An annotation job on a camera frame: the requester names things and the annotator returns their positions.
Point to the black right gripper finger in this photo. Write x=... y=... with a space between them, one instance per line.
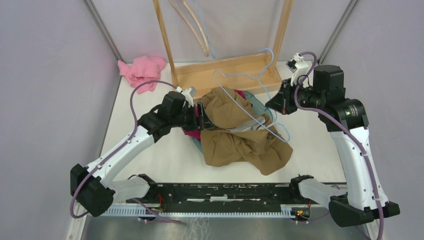
x=271 y=104
x=283 y=104

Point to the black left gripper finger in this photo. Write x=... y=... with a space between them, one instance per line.
x=207 y=124
x=202 y=112

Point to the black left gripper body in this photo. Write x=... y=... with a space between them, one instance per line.
x=189 y=121

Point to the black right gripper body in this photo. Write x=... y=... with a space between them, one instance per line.
x=290 y=91

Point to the magenta cloth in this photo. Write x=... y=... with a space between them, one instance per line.
x=196 y=134

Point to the wooden clothes rack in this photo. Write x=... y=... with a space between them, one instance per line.
x=255 y=73

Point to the brown skirt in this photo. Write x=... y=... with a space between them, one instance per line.
x=240 y=135

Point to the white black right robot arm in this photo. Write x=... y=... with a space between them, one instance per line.
x=346 y=120

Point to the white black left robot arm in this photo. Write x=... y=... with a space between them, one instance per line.
x=93 y=186

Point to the beige wooden hanger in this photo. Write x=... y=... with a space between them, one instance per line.
x=194 y=24

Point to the teal plastic basket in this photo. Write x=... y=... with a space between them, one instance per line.
x=257 y=107

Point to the pink crumpled cloth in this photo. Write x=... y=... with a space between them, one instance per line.
x=143 y=69

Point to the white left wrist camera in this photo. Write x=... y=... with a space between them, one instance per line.
x=188 y=93

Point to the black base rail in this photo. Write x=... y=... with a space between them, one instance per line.
x=222 y=197

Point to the white slotted cable duct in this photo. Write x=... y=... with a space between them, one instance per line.
x=136 y=210

